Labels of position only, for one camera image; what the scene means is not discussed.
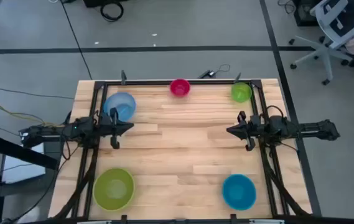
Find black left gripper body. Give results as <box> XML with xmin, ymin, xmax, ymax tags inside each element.
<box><xmin>97</xmin><ymin>114</ymin><xmax>135</xmax><ymax>139</ymax></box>

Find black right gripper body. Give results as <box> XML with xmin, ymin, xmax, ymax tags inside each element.
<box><xmin>226</xmin><ymin>115</ymin><xmax>269</xmax><ymax>141</ymax></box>

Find large teal blue plastic bowl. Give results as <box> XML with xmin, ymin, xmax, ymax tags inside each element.
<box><xmin>221</xmin><ymin>174</ymin><xmax>258</xmax><ymax>212</ymax></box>

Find small pink plastic bowl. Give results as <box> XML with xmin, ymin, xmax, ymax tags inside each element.
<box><xmin>169</xmin><ymin>78</ymin><xmax>192</xmax><ymax>98</ymax></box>

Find light blue plastic bowl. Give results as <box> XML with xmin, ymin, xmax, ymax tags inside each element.
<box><xmin>103</xmin><ymin>91</ymin><xmax>137</xmax><ymax>123</ymax></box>

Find small green plastic bowl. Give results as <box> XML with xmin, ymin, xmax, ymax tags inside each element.
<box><xmin>230</xmin><ymin>82</ymin><xmax>253</xmax><ymax>103</ymax></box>

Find large green plastic bowl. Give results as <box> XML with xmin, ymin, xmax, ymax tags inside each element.
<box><xmin>92</xmin><ymin>167</ymin><xmax>136</xmax><ymax>212</ymax></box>

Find black power adapter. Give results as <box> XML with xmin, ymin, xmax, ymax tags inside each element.
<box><xmin>197</xmin><ymin>70</ymin><xmax>217</xmax><ymax>80</ymax></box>

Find black stand beam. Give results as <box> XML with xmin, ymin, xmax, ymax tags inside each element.
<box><xmin>0</xmin><ymin>133</ymin><xmax>59</xmax><ymax>171</ymax></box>

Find black box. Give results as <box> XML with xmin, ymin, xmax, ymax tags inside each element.
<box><xmin>82</xmin><ymin>0</ymin><xmax>128</xmax><ymax>8</ymax></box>

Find grey office chair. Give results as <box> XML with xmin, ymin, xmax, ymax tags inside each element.
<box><xmin>289</xmin><ymin>0</ymin><xmax>354</xmax><ymax>86</ymax></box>

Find black equipment case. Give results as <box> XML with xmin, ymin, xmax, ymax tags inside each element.
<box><xmin>292</xmin><ymin>0</ymin><xmax>321</xmax><ymax>27</ymax></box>

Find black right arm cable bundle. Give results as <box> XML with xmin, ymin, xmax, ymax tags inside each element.
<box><xmin>261</xmin><ymin>143</ymin><xmax>309</xmax><ymax>216</ymax></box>

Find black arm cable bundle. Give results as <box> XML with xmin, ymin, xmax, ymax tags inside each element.
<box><xmin>54</xmin><ymin>146</ymin><xmax>100</xmax><ymax>220</ymax></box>
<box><xmin>261</xmin><ymin>143</ymin><xmax>309</xmax><ymax>216</ymax></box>

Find black aluminium table frame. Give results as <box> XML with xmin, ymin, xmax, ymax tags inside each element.
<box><xmin>52</xmin><ymin>79</ymin><xmax>314</xmax><ymax>224</ymax></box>

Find black left arm cable bundle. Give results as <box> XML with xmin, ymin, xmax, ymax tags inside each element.
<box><xmin>54</xmin><ymin>146</ymin><xmax>100</xmax><ymax>220</ymax></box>

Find black adapter cable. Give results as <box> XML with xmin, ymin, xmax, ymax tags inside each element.
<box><xmin>210</xmin><ymin>63</ymin><xmax>231</xmax><ymax>77</ymax></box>

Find long black floor cable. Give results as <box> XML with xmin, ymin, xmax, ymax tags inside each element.
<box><xmin>58</xmin><ymin>0</ymin><xmax>93</xmax><ymax>80</ymax></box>

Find thin black cable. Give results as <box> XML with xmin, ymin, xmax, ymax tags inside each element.
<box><xmin>0</xmin><ymin>87</ymin><xmax>75</xmax><ymax>100</ymax></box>

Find yellow cable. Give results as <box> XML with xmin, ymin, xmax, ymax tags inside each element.
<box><xmin>0</xmin><ymin>101</ymin><xmax>53</xmax><ymax>127</ymax></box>

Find coiled black cable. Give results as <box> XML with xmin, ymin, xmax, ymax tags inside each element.
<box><xmin>99</xmin><ymin>1</ymin><xmax>125</xmax><ymax>23</ymax></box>

